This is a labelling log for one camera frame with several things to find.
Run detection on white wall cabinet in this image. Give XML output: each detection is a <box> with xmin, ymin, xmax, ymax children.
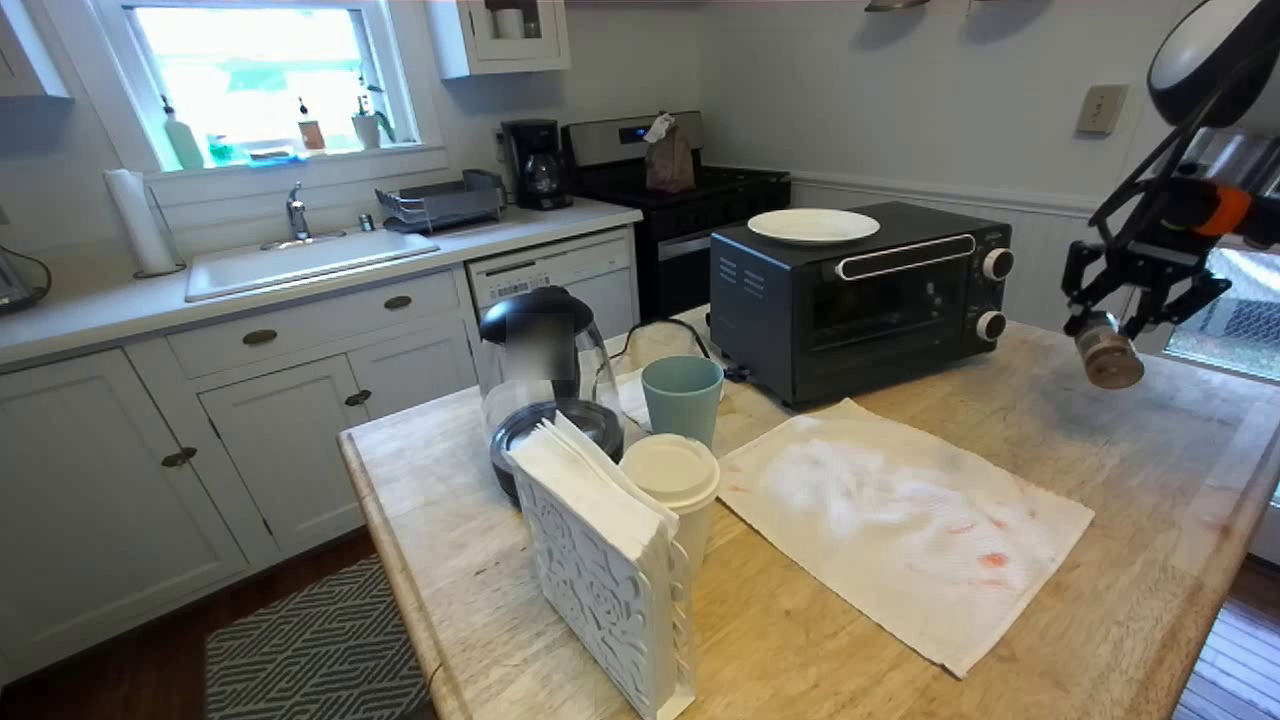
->
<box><xmin>423</xmin><ymin>0</ymin><xmax>578</xmax><ymax>85</ymax></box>

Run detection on white wall switch plate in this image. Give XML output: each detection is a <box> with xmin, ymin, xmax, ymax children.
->
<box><xmin>1074</xmin><ymin>81</ymin><xmax>1131</xmax><ymax>145</ymax></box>

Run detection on white kitchen sink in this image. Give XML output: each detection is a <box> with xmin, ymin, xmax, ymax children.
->
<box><xmin>180</xmin><ymin>225</ymin><xmax>443</xmax><ymax>306</ymax></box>

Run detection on white ceramic plate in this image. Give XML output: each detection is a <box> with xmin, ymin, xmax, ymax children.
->
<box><xmin>739</xmin><ymin>205</ymin><xmax>889</xmax><ymax>247</ymax></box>

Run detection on white lidded paper cup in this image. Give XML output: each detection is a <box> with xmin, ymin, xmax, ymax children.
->
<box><xmin>616</xmin><ymin>426</ymin><xmax>727</xmax><ymax>579</ymax></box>

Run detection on grey patterned floor mat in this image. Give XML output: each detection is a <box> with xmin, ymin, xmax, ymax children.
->
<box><xmin>202</xmin><ymin>550</ymin><xmax>440</xmax><ymax>720</ymax></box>

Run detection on white paper towel roll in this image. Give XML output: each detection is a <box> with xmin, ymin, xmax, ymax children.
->
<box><xmin>101</xmin><ymin>162</ymin><xmax>183</xmax><ymax>284</ymax></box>

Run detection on black kitchen stove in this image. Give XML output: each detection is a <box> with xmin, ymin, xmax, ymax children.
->
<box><xmin>562</xmin><ymin>108</ymin><xmax>798</xmax><ymax>323</ymax></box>

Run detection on black toaster oven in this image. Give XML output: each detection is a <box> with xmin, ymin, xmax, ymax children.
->
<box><xmin>704</xmin><ymin>200</ymin><xmax>1020</xmax><ymax>417</ymax></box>

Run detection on white cloth placemat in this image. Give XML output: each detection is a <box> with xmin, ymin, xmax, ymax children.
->
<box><xmin>712</xmin><ymin>391</ymin><xmax>1099</xmax><ymax>683</ymax></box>

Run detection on black glass electric kettle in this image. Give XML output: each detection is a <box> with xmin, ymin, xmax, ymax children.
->
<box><xmin>474</xmin><ymin>284</ymin><xmax>721</xmax><ymax>513</ymax></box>

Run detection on green soap bottle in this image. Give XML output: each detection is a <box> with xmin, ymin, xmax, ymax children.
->
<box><xmin>155</xmin><ymin>91</ymin><xmax>208</xmax><ymax>174</ymax></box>

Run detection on white counter cabinets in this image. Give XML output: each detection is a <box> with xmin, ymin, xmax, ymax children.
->
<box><xmin>0</xmin><ymin>264</ymin><xmax>488</xmax><ymax>688</ymax></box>

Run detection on brown spice bottle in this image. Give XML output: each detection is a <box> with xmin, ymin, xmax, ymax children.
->
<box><xmin>1074</xmin><ymin>306</ymin><xmax>1149</xmax><ymax>395</ymax></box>

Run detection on white spray bottle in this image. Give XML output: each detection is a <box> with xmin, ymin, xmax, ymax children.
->
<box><xmin>350</xmin><ymin>70</ymin><xmax>404</xmax><ymax>155</ymax></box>

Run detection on brown paper bag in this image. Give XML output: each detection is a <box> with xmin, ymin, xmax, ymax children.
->
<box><xmin>642</xmin><ymin>108</ymin><xmax>704</xmax><ymax>200</ymax></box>

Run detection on small brown bottle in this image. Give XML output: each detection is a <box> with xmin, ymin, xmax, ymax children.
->
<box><xmin>291</xmin><ymin>91</ymin><xmax>332</xmax><ymax>155</ymax></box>

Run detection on chrome sink faucet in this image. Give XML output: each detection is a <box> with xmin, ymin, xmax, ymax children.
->
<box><xmin>279</xmin><ymin>181</ymin><xmax>318</xmax><ymax>247</ymax></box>

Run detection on teal cup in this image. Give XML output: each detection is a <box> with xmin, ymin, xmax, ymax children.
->
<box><xmin>638</xmin><ymin>350</ymin><xmax>727</xmax><ymax>450</ymax></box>

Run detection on grey dish rack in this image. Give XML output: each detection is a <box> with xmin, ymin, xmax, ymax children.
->
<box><xmin>374</xmin><ymin>162</ymin><xmax>514</xmax><ymax>240</ymax></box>

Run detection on black coffee maker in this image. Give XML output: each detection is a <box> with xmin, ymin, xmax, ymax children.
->
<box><xmin>496</xmin><ymin>117</ymin><xmax>578</xmax><ymax>215</ymax></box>

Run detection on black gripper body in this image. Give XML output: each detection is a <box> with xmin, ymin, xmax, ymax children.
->
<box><xmin>1086</xmin><ymin>158</ymin><xmax>1223</xmax><ymax>312</ymax></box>

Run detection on white wooden kitchen island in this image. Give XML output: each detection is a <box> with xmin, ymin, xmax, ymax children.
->
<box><xmin>336</xmin><ymin>298</ymin><xmax>1280</xmax><ymax>720</ymax></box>

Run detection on white dishwasher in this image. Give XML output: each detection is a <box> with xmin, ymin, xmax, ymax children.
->
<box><xmin>465</xmin><ymin>225</ymin><xmax>645</xmax><ymax>350</ymax></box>

